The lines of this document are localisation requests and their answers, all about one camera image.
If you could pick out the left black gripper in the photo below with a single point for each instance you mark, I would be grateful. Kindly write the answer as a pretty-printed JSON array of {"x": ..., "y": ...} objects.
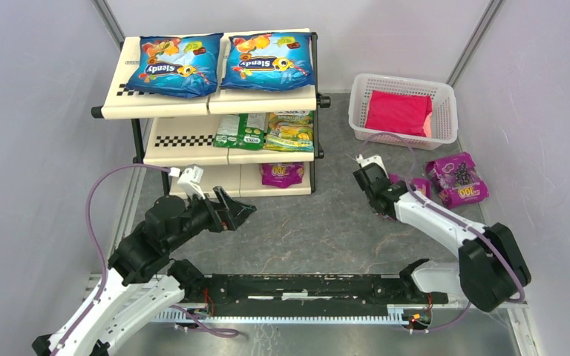
[{"x": 220, "y": 213}]

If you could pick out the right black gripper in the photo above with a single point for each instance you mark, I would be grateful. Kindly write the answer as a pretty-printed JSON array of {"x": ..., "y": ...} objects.
[{"x": 368, "y": 179}]

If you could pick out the purple candy bag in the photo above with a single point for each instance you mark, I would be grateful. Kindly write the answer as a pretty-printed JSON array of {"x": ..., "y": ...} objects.
[
  {"x": 421, "y": 184},
  {"x": 456, "y": 181},
  {"x": 282, "y": 175}
]

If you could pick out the blue Slendy candy bag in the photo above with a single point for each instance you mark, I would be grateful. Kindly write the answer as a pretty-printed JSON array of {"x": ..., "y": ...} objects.
[{"x": 273, "y": 61}]

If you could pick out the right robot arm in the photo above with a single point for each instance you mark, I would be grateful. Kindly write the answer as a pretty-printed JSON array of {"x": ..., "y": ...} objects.
[{"x": 490, "y": 268}]

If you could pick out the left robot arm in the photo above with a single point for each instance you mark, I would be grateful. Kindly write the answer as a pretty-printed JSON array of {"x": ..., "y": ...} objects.
[{"x": 142, "y": 280}]

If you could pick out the cream three-tier shelf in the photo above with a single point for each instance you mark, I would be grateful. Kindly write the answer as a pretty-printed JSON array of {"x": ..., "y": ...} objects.
[{"x": 174, "y": 132}]

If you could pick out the yellow green candy bag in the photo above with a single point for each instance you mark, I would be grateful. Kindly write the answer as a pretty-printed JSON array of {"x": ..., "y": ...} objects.
[{"x": 289, "y": 131}]

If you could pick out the pink bag in basket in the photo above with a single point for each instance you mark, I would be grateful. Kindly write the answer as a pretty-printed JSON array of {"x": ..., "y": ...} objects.
[{"x": 400, "y": 114}]

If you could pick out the white plastic basket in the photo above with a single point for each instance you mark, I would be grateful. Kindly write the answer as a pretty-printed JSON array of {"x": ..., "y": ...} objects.
[{"x": 443, "y": 122}]

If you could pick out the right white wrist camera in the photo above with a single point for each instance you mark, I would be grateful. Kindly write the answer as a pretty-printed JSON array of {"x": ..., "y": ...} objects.
[{"x": 371, "y": 160}]

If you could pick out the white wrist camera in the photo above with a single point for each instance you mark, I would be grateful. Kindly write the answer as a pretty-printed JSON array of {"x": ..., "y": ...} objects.
[
  {"x": 371, "y": 160},
  {"x": 186, "y": 181}
]

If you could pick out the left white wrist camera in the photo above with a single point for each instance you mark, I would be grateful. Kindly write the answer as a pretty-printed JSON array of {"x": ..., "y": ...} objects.
[{"x": 186, "y": 181}]

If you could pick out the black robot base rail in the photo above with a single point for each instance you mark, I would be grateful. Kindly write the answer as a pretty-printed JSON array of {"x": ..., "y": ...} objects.
[{"x": 303, "y": 298}]

